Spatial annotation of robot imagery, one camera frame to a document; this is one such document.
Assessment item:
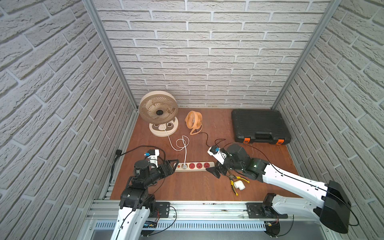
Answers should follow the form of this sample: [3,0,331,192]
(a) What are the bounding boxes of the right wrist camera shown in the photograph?
[207,146,227,165]

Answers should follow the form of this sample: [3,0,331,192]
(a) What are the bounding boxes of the white slotted cable duct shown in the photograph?
[93,221,267,232]

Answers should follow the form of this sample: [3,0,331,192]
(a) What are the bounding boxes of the right small round controller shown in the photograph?
[265,222,281,238]

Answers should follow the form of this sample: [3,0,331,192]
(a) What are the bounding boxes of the left small circuit board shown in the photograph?
[142,221,158,231]

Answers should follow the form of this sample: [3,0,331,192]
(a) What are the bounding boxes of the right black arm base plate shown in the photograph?
[246,202,288,219]

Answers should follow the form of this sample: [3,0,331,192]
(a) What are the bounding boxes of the large beige desk fan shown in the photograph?
[139,91,179,138]

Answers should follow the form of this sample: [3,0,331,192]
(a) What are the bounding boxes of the black power strip cord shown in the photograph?
[101,145,178,200]

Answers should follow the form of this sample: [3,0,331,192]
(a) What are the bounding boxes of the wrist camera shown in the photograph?
[145,149,160,169]
[207,146,227,165]

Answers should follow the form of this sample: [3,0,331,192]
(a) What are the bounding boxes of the white pipe elbow fitting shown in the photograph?
[234,181,246,191]

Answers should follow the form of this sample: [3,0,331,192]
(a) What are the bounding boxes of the beige red power strip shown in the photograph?
[175,162,215,173]

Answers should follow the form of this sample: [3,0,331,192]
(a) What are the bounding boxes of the yellow handled pliers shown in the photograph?
[227,172,250,196]

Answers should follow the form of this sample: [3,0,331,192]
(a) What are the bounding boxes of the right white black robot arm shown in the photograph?
[207,144,354,234]

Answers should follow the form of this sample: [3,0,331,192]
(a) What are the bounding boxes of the white fan power cable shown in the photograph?
[161,124,190,169]

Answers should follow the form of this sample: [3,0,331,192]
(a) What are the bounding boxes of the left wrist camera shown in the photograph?
[145,149,160,169]

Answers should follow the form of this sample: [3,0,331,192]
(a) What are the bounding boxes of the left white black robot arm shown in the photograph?
[111,160,179,240]

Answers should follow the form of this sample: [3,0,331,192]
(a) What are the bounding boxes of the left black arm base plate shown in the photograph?
[129,201,171,219]

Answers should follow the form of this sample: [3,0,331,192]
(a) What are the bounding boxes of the black plastic tool case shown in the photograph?
[231,109,292,145]

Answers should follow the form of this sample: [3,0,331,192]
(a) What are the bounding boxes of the aluminium front frame rail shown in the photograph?
[85,199,334,223]

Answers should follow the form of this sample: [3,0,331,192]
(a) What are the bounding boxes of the small orange desk fan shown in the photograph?
[185,111,203,136]

